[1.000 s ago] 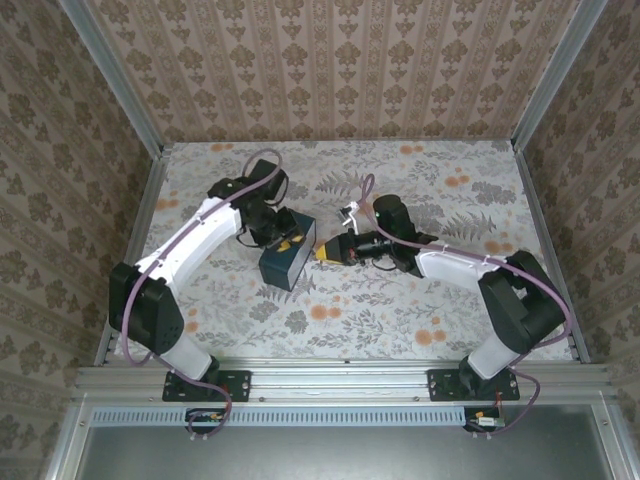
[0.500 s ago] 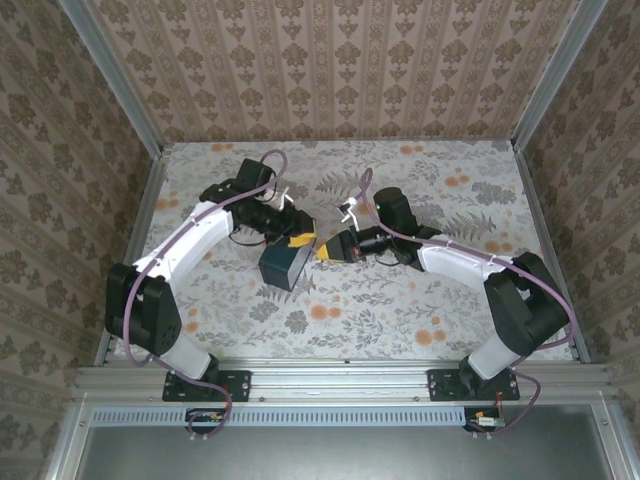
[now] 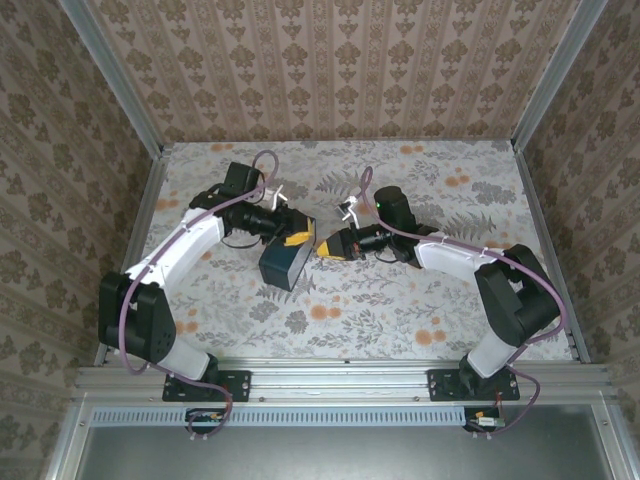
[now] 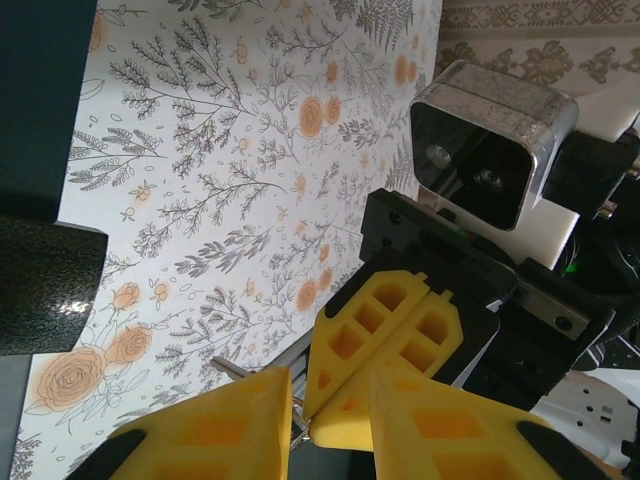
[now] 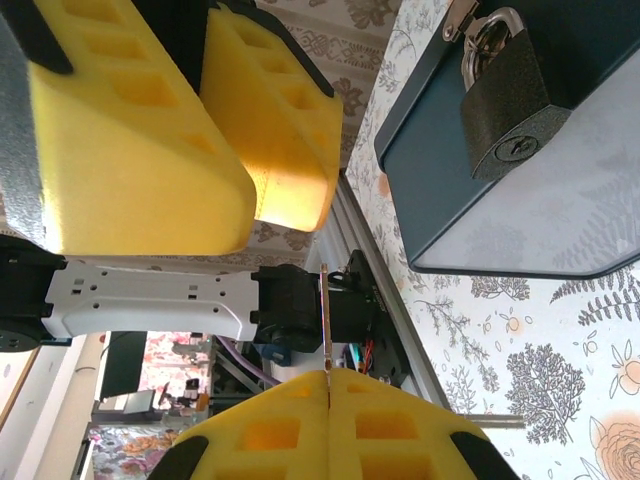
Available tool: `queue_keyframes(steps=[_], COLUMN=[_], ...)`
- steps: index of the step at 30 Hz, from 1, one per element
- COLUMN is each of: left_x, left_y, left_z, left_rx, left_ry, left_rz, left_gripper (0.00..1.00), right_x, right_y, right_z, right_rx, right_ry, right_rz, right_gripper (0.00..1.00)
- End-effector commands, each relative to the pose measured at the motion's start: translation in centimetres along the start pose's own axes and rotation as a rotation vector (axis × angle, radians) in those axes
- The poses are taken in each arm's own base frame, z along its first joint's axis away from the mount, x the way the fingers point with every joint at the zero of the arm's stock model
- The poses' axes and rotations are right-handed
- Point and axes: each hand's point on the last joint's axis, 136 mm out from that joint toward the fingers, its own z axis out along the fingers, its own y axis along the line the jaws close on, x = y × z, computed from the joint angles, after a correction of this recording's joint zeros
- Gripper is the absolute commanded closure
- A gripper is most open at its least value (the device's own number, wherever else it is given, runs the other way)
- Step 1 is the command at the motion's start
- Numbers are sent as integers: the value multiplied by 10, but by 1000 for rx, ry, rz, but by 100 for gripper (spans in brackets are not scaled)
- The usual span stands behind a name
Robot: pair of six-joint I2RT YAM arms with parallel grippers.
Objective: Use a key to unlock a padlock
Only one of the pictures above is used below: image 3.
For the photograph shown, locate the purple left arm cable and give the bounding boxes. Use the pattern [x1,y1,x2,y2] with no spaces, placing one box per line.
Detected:
[117,148,281,442]

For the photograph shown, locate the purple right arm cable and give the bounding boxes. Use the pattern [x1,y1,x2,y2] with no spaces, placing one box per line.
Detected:
[358,166,566,439]

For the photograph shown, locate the blue starry print box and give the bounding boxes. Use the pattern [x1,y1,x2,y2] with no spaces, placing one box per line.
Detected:
[258,234,316,293]

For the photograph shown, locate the aluminium upright frame post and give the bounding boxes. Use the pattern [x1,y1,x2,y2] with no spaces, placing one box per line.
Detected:
[56,0,166,157]
[510,0,610,151]

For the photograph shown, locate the aluminium lower frame profile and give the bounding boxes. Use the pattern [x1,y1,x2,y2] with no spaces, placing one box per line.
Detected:
[42,394,96,480]
[589,399,640,480]

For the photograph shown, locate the aluminium cross rail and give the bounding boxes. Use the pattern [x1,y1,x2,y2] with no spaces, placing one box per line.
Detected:
[73,363,615,407]

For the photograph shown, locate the grey slotted cable duct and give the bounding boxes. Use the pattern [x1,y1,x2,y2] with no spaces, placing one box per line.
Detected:
[91,405,471,428]

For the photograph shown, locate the small electronics board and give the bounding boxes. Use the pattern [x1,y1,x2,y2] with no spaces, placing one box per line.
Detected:
[463,407,507,434]
[185,407,230,435]

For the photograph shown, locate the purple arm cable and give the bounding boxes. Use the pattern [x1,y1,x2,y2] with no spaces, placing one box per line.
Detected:
[358,166,566,439]
[117,148,281,442]

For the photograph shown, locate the floral patterned table cover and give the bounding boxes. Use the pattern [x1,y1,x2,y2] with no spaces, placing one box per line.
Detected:
[107,139,576,362]

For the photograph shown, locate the grey metal sheet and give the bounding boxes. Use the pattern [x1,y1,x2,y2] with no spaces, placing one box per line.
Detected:
[74,424,619,480]

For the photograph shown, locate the aluminium side frame rail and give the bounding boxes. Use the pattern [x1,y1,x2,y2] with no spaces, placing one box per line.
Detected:
[514,142,594,364]
[93,147,172,369]

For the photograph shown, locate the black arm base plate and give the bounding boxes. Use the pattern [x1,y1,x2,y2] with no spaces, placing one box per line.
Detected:
[161,368,252,403]
[427,368,522,403]

